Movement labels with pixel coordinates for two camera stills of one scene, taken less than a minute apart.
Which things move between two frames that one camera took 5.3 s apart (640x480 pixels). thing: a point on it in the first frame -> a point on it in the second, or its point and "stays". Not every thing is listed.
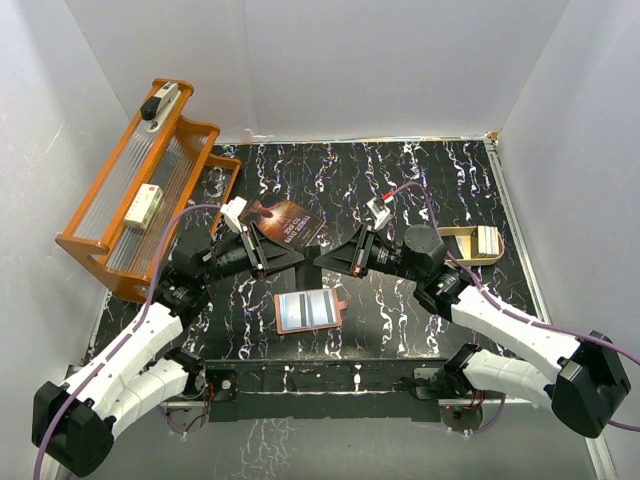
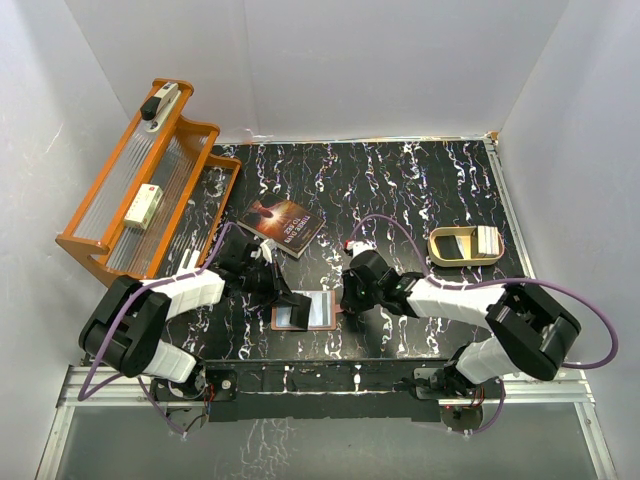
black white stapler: [157, 110] stays
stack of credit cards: [488, 240] stays
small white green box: [144, 206] stays
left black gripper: [263, 256] -> [278, 293]
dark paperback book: [282, 223] stays
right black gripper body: [380, 255] -> [359, 296]
